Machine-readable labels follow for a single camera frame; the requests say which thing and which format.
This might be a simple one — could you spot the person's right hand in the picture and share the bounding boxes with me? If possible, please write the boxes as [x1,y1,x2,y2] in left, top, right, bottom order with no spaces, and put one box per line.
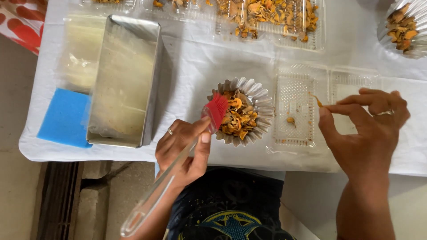
[318,87,411,182]

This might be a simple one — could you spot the person's left hand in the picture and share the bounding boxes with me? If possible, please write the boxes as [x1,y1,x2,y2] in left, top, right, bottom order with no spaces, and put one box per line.
[155,117,212,188]

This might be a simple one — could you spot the red silicone brush clear handle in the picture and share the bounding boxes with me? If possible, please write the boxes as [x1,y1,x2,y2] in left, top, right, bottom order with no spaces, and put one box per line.
[120,93,229,238]

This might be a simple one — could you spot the thin orange dried root piece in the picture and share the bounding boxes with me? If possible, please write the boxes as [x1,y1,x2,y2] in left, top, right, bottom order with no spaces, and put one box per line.
[308,92,324,108]

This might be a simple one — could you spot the empty clear plastic clamshell container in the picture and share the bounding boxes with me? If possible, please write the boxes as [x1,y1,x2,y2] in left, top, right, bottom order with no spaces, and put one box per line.
[266,64,381,154]

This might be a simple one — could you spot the heap of dried orange root slices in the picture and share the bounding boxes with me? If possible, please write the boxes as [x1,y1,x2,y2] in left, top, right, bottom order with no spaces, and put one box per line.
[220,89,259,141]

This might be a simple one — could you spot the person's dark printed shirt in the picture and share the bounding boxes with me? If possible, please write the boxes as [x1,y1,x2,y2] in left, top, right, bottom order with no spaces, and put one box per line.
[163,166,298,240]

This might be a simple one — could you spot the rectangular metal loaf tin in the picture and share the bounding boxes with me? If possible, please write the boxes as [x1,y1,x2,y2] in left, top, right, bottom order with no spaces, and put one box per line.
[86,14,164,149]

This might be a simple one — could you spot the white tablecloth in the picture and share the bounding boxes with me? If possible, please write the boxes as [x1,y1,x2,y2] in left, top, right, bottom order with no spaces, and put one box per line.
[18,0,427,178]

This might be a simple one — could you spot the small fluted foil cup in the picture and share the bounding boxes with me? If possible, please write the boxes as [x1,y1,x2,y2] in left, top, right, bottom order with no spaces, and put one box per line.
[207,77,275,147]

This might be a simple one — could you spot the clear clamshell container with slices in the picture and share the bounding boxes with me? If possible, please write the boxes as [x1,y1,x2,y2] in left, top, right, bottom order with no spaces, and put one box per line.
[213,0,326,53]

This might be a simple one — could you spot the large fluted foil cup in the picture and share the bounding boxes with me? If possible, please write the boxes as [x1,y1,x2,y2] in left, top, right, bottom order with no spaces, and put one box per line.
[377,0,427,60]

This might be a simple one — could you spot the blue sponge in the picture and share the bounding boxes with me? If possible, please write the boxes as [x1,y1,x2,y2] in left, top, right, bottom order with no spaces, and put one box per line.
[36,87,93,149]

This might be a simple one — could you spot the dried root slices in large cup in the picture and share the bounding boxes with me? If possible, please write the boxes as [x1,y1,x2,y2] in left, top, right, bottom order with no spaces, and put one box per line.
[385,3,419,51]

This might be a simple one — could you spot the metal floor grate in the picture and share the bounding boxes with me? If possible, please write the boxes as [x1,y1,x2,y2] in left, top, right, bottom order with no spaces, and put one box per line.
[36,161,81,240]

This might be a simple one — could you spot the clear plastic bag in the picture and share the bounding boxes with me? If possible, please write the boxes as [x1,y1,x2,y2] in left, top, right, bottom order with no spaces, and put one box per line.
[55,15,108,95]

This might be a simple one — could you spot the large pile of dried root slices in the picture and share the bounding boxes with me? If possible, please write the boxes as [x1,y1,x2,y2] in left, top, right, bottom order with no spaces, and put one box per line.
[216,0,319,43]

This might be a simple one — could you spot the red and white patterned cloth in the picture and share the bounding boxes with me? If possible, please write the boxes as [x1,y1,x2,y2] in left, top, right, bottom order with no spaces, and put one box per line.
[0,0,48,56]

